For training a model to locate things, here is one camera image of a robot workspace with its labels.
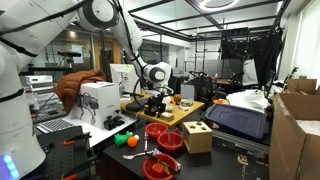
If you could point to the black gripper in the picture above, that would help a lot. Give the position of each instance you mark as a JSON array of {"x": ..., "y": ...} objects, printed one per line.
[{"x": 156, "y": 101}]

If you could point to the small white round object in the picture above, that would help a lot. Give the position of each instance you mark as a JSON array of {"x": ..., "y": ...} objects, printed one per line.
[{"x": 136, "y": 137}]

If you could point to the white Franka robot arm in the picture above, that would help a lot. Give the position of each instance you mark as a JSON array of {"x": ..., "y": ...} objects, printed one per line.
[{"x": 20, "y": 133}]

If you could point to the red plastic bowl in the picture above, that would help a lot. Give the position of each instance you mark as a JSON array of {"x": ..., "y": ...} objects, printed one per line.
[
  {"x": 170, "y": 141},
  {"x": 156, "y": 129},
  {"x": 148, "y": 168}
]

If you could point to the brown ball shaped object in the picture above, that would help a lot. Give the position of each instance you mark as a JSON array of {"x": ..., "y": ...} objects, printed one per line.
[{"x": 177, "y": 98}]

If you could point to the orange bowl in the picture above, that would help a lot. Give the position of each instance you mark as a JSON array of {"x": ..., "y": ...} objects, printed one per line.
[{"x": 220, "y": 101}]

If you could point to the small tan cardboard box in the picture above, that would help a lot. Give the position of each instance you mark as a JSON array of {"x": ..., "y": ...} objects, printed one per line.
[{"x": 166, "y": 116}]

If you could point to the white plush chicken toy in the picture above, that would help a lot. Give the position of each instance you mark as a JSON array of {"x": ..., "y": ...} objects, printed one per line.
[{"x": 169, "y": 106}]

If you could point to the black soft case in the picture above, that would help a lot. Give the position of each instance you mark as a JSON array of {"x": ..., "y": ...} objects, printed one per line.
[{"x": 135, "y": 106}]

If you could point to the wooden desk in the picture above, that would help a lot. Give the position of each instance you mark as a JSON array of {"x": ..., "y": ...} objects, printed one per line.
[{"x": 181, "y": 115}]

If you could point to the clear glass jar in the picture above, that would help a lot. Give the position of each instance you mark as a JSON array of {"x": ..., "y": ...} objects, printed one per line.
[{"x": 186, "y": 104}]

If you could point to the black office chair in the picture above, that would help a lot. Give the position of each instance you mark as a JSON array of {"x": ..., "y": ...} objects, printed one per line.
[{"x": 175, "y": 83}]

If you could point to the gray computer tower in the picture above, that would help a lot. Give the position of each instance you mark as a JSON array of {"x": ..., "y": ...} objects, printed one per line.
[{"x": 187, "y": 91}]

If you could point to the small orange ball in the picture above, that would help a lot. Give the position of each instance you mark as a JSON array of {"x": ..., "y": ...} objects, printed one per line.
[{"x": 132, "y": 142}]

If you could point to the blue white packet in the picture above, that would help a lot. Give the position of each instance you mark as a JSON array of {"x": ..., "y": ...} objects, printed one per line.
[{"x": 156, "y": 152}]

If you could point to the black game controller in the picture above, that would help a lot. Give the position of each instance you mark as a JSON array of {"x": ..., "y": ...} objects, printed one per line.
[{"x": 113, "y": 122}]

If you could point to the green plastic toy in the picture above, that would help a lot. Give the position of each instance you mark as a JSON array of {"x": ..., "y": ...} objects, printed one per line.
[{"x": 120, "y": 139}]

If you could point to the wooden shape sorter box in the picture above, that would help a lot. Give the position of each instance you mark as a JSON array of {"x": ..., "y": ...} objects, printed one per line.
[{"x": 197, "y": 138}]

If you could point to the white backed computer monitor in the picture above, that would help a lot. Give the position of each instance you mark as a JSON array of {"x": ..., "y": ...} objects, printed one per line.
[{"x": 116, "y": 76}]

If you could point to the black mesh chair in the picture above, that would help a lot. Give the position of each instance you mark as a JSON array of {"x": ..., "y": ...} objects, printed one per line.
[{"x": 203, "y": 88}]

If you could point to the white box with robot dog print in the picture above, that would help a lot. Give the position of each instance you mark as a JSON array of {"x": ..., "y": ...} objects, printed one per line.
[{"x": 100, "y": 103}]

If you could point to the orange cube block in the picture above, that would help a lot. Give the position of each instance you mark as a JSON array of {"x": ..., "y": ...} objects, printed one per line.
[{"x": 158, "y": 168}]

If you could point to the white desk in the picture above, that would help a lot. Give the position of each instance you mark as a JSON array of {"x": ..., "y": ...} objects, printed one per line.
[{"x": 96, "y": 133}]

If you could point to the black orange clamp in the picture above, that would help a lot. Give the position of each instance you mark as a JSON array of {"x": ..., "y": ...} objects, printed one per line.
[
  {"x": 81, "y": 166},
  {"x": 77, "y": 137}
]

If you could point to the brown puffy jacket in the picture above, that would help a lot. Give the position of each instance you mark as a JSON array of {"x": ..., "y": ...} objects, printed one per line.
[{"x": 71, "y": 86}]

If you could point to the white sheets pile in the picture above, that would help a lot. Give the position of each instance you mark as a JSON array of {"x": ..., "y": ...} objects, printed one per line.
[{"x": 248, "y": 99}]

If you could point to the silver laptop keyboard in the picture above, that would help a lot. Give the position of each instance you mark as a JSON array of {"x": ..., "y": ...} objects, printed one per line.
[{"x": 55, "y": 125}]

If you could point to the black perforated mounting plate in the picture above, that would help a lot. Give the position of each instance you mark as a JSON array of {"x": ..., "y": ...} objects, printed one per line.
[{"x": 56, "y": 153}]

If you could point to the white lab device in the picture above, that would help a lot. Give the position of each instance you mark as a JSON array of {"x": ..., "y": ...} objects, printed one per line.
[{"x": 39, "y": 82}]

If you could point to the black curtain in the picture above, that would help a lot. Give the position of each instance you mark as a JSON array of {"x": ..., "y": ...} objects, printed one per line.
[{"x": 266, "y": 53}]

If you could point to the large brown cardboard box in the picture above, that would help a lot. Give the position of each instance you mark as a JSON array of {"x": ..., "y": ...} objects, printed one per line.
[{"x": 286, "y": 146}]

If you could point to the black camera on stand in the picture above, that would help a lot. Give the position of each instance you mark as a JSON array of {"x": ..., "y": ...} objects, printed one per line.
[{"x": 69, "y": 53}]

